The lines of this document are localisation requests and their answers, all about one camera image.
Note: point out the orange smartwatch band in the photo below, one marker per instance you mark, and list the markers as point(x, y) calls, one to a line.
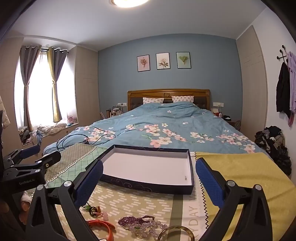
point(101, 224)

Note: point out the framed white flower picture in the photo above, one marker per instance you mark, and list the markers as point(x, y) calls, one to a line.
point(163, 61)

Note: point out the pile of dark clothes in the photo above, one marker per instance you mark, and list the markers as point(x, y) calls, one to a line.
point(275, 148)

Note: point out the heap of patterned clothes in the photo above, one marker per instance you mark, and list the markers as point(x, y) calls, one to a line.
point(24, 136)

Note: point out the black jacket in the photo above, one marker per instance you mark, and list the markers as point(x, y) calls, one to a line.
point(283, 92)

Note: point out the small black object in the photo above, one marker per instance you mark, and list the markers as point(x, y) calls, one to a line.
point(227, 117)

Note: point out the wooden nightstand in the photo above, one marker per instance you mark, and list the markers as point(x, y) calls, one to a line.
point(237, 125)

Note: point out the white dotted pillow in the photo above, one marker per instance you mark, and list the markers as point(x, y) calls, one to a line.
point(182, 99)
point(152, 100)

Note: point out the small pink fan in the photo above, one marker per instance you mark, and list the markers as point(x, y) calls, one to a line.
point(70, 120)

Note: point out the wooden bed headboard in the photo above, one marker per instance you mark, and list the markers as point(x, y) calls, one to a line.
point(168, 92)

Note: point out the nightstand clutter of bottles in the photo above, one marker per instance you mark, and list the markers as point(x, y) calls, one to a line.
point(113, 112)

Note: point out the framed green leaf picture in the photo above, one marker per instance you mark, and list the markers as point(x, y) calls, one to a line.
point(183, 60)

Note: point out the beige wardrobe beside coat rack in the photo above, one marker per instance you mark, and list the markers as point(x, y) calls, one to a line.
point(251, 88)

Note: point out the amber bangle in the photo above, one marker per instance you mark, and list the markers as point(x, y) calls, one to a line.
point(178, 229)

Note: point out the black wall coat rack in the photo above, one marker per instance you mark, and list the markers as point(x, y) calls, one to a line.
point(282, 54)

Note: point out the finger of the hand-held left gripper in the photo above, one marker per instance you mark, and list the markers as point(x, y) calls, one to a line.
point(49, 160)
point(30, 150)

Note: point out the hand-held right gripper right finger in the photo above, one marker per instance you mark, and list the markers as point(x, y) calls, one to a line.
point(209, 183)

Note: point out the black curtain rod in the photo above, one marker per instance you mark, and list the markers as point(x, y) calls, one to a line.
point(45, 49)

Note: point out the person's left hand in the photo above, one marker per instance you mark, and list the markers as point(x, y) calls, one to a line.
point(24, 205)

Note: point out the purple jacket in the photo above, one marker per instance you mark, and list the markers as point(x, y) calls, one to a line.
point(292, 76)

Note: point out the crumpled light clothes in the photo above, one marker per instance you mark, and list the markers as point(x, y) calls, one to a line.
point(52, 128)

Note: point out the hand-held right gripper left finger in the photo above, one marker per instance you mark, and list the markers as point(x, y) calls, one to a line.
point(89, 184)

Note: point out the blue floral duvet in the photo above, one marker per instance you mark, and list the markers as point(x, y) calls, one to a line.
point(166, 125)

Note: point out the pink stone pendant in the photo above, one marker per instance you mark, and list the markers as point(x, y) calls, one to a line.
point(106, 216)

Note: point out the framed pink flower picture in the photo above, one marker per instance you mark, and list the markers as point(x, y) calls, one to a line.
point(143, 63)

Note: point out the beige wardrobe beside window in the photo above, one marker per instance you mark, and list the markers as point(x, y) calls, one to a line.
point(86, 88)

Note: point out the round ceiling lamp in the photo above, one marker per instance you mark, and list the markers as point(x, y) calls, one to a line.
point(129, 2)

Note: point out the white wall outlet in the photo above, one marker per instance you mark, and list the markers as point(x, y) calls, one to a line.
point(218, 104)
point(122, 104)

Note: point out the navy cardboard box tray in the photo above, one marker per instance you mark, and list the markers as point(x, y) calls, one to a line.
point(148, 165)

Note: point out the yellow and grey curtain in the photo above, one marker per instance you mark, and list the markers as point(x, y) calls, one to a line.
point(56, 69)

